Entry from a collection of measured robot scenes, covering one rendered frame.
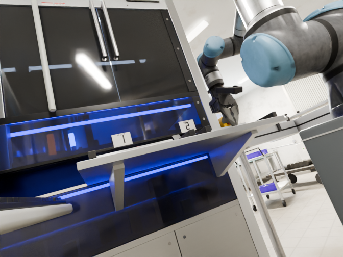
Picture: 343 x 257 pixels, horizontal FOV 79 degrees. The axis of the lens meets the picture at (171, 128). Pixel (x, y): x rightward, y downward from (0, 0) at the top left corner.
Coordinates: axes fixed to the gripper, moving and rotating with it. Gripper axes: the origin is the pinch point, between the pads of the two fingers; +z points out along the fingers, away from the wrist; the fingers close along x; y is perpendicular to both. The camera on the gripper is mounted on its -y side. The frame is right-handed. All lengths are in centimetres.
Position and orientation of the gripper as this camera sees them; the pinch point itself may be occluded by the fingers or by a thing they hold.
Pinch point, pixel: (235, 124)
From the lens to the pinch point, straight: 88.1
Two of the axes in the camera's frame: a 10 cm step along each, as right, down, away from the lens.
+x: -9.1, 1.9, -3.8
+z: 3.0, 9.2, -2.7
